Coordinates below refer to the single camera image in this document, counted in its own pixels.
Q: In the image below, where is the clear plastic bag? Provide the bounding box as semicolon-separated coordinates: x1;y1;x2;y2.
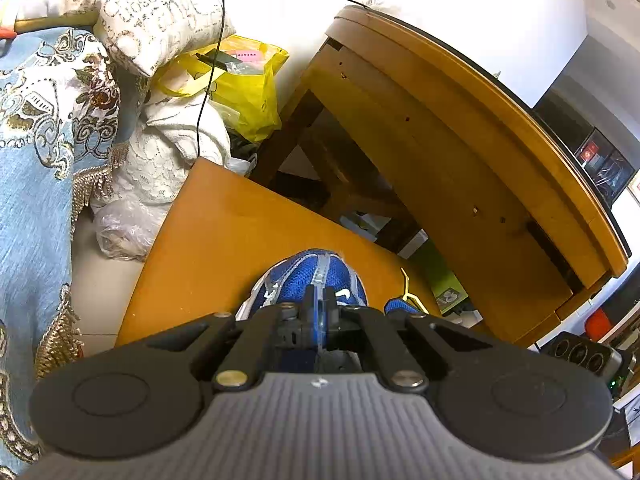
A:
92;195;161;261

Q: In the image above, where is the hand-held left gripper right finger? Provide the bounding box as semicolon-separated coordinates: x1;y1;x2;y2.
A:
320;287;493;393

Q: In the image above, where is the blue floral brocade cover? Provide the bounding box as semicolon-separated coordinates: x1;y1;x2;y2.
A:
0;27;151;466

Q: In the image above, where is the small wooden table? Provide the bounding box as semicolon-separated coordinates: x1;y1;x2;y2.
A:
115;156;443;348

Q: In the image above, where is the red container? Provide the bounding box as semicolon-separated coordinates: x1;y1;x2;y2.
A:
585;307;613;343

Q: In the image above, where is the round wooden dining table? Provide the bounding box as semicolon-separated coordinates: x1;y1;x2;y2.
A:
247;4;631;348

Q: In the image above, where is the grey printed pillow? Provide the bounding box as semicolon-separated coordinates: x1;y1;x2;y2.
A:
75;0;237;78

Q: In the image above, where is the green box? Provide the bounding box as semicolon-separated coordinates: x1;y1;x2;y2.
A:
425;240;473;316

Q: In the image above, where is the black appliance with dials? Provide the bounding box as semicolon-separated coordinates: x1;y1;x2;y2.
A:
540;331;623;378

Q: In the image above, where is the yellow plastic bag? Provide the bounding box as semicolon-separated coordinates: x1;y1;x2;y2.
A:
152;35;290;143

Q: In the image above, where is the dark cabinet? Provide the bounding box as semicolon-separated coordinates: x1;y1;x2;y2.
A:
532;75;640;206

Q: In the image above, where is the wooden chair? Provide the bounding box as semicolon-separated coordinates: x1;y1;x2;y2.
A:
300;125;426;253

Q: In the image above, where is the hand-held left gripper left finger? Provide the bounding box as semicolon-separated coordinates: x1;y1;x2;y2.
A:
142;285;321;393

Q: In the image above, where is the blue running shoe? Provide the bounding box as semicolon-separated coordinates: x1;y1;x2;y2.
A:
235;249;368;376

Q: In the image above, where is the neon yellow shoelace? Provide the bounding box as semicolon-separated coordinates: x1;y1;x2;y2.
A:
399;267;428;311

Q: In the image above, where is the white lace cloth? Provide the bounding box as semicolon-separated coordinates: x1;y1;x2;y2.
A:
90;92;233;206

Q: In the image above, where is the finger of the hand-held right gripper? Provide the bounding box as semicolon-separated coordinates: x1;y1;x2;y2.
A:
383;296;427;317

